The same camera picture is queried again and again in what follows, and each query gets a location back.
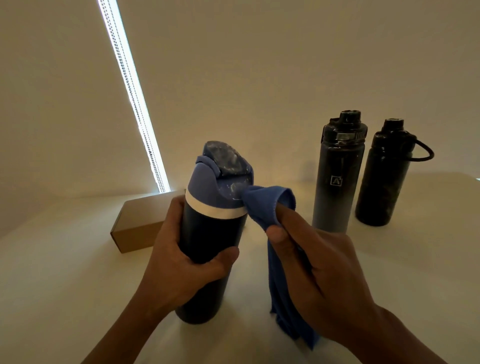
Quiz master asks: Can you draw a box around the person's right hand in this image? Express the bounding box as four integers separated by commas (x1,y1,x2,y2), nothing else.
265,204,383,348

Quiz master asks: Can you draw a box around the person's left hand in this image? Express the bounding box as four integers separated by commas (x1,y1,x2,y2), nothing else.
133,194,241,320

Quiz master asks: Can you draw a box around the blue cloth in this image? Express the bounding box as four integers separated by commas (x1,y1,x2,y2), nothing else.
241,185,322,352

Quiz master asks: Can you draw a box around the brown paper box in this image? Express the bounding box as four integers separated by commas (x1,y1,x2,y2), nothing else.
110,189,187,254

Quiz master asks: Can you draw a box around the navy bottle with blue lid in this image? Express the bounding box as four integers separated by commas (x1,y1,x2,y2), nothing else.
174,140,255,325

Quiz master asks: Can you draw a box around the black grey gradient bottle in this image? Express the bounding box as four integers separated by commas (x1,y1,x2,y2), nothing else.
311,109,369,234

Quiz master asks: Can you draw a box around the black bottle with loop handle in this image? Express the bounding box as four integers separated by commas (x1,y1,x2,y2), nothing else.
355,118,435,227

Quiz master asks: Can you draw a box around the person's right forearm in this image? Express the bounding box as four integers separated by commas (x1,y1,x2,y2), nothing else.
348,305,447,364

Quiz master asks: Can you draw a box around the beaded blind chain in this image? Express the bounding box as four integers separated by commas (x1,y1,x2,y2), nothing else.
98,0,168,193

